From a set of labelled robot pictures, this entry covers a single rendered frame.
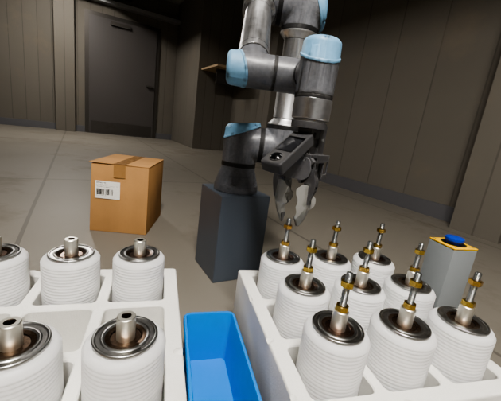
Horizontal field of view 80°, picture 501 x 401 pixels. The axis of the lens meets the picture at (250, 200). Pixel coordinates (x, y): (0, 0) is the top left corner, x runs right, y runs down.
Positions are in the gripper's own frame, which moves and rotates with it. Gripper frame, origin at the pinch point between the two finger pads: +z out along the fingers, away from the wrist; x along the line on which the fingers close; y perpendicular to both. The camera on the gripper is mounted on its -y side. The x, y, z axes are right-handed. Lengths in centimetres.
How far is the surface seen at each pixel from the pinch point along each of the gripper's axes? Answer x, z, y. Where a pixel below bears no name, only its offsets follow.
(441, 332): -30.8, 10.6, 0.8
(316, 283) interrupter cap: -10.6, 9.0, -4.6
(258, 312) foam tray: -2.9, 16.3, -10.9
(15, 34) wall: 636, -116, 123
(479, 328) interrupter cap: -35.4, 8.9, 4.0
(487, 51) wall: -10, -90, 226
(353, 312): -17.5, 12.7, -1.8
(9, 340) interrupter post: 5.1, 7.8, -46.5
